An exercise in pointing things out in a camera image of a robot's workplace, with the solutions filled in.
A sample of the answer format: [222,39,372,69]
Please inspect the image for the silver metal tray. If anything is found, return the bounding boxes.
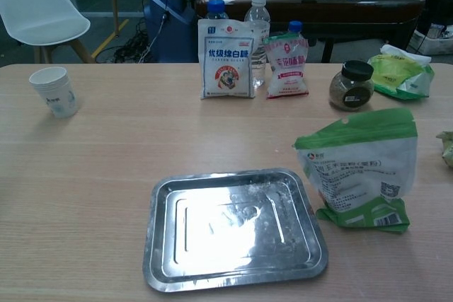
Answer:
[142,168,329,293]

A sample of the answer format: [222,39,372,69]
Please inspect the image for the green white snack bag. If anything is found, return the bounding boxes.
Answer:
[292,107,419,235]

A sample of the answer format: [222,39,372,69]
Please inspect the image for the black cable bundle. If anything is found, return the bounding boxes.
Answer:
[95,21,156,64]

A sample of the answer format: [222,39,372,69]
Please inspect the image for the blue machine base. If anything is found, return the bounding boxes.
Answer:
[143,0,199,64]

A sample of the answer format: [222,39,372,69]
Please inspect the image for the white cap water bottle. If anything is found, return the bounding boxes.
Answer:
[243,0,272,88]

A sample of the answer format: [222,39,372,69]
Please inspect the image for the large blue cap bottle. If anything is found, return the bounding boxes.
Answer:
[206,0,230,21]

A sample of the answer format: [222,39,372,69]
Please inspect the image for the green tissue pack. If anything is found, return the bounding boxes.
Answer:
[367,44,435,100]

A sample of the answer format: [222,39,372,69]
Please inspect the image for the white cardboard box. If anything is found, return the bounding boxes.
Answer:
[412,22,453,55]

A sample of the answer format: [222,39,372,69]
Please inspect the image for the pink white snack pouch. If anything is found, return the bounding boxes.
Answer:
[264,31,310,100]

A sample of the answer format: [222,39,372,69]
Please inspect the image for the brown mahjong table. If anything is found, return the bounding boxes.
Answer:
[195,0,425,62]

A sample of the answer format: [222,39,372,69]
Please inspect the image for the glass spice jar black lid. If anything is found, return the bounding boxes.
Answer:
[328,61,375,112]

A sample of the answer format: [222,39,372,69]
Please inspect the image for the white chair wooden legs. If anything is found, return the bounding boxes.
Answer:
[0,0,96,64]

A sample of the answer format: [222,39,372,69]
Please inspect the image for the white paper cup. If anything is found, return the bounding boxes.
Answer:
[28,66,79,120]

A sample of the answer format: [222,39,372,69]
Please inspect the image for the white sugar bag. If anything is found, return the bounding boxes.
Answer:
[197,18,256,100]

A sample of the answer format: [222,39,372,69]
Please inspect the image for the small yellow green snack packet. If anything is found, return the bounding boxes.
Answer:
[435,131,453,168]

